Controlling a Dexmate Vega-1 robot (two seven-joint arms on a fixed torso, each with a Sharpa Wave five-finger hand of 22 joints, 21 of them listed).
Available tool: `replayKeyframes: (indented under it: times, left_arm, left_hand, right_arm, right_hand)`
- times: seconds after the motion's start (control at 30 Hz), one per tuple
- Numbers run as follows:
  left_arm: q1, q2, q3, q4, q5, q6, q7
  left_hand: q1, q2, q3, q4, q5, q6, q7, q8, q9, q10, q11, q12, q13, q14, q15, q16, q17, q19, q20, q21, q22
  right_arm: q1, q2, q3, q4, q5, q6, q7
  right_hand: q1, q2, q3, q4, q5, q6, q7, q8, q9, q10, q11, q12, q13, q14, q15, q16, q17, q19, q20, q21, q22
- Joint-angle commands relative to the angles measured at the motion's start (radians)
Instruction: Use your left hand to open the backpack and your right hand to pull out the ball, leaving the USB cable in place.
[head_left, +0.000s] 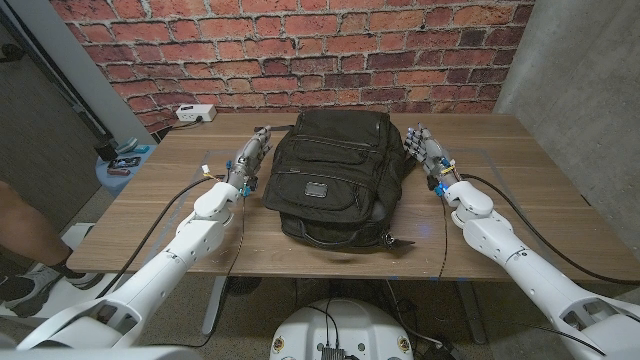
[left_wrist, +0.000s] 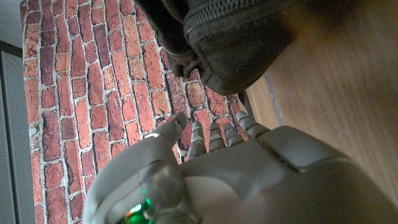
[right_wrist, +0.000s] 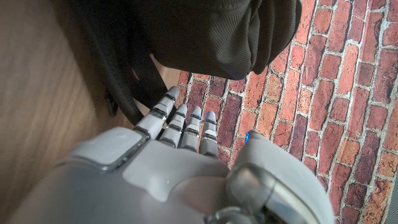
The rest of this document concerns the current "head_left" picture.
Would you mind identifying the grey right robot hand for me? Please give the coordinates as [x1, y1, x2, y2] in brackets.
[402, 124, 460, 190]

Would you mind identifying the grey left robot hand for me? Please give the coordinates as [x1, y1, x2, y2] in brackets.
[225, 125, 274, 191]

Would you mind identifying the black backpack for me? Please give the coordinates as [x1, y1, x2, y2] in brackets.
[253, 108, 419, 253]

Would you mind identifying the white power strip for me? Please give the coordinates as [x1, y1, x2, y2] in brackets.
[175, 103, 218, 123]

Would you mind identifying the red brick printed backdrop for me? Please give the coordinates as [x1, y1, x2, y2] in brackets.
[49, 0, 536, 134]

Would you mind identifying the light blue round stool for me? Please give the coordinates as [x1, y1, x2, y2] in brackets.
[94, 144, 159, 197]

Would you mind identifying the black cup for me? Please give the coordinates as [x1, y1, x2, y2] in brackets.
[94, 141, 119, 162]

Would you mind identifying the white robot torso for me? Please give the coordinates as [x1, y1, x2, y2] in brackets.
[269, 298, 415, 360]

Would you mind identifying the person's bare leg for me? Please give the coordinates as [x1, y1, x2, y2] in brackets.
[0, 180, 74, 266]

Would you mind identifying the grey and black sneaker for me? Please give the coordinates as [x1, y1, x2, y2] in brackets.
[0, 262, 104, 319]

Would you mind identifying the thin black left wrist cable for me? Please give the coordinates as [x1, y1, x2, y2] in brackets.
[144, 192, 249, 350]

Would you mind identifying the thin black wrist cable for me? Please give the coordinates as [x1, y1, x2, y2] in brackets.
[144, 192, 249, 350]
[437, 195, 450, 280]

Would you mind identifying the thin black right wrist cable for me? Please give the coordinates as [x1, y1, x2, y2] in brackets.
[437, 195, 450, 280]

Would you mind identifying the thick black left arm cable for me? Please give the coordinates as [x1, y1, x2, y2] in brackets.
[94, 174, 226, 300]

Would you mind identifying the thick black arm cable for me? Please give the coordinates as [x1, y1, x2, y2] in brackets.
[458, 172, 640, 287]
[94, 174, 226, 300]

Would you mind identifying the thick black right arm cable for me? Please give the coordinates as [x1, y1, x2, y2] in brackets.
[458, 172, 640, 287]

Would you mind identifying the black door rail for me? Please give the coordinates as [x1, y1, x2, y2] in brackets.
[0, 4, 115, 146]

